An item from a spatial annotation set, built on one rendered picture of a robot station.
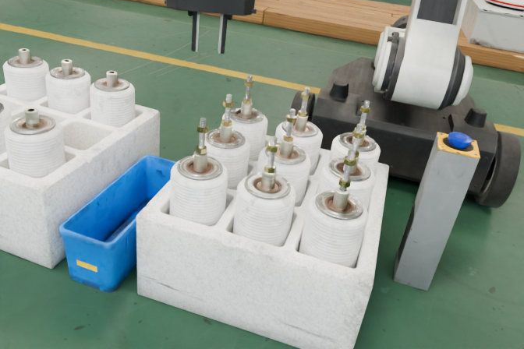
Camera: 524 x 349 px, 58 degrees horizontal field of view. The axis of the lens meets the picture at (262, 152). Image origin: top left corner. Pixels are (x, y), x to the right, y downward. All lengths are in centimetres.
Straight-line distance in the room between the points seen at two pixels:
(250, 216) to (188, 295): 20
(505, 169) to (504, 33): 160
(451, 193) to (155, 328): 57
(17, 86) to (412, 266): 95
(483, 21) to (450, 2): 161
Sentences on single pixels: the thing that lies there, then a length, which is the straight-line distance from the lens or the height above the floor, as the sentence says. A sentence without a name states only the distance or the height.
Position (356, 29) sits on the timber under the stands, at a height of 6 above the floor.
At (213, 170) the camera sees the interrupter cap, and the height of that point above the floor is 25.
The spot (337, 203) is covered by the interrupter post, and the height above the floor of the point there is 26.
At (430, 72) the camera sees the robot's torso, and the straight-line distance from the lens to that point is 107.
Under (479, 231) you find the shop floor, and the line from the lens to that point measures 129.
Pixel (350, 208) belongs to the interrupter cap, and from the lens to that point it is 75.
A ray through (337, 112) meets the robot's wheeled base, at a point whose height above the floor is 19.
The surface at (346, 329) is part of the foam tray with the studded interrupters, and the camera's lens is 81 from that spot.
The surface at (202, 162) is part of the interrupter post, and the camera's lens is 78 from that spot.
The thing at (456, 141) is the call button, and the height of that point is 33.
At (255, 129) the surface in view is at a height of 24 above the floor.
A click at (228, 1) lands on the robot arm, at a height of 53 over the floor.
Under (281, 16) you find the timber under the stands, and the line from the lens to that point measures 273.
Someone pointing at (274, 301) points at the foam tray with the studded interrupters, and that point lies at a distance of 80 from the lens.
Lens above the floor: 67
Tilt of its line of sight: 29 degrees down
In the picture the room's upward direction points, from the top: 8 degrees clockwise
